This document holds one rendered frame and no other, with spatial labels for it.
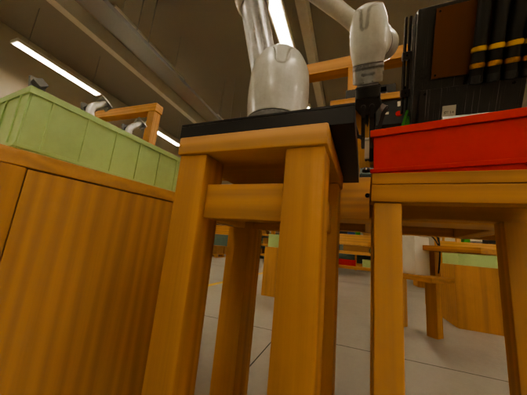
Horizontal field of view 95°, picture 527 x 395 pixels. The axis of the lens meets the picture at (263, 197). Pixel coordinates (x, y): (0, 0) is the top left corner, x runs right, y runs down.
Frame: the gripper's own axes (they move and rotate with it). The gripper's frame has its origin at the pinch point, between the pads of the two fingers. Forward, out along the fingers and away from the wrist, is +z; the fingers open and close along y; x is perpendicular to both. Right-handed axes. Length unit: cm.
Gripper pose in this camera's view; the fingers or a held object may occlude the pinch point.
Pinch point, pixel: (366, 148)
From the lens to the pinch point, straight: 93.2
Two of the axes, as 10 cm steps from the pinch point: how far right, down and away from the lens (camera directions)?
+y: 9.2, 0.1, -3.9
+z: 1.4, 9.2, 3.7
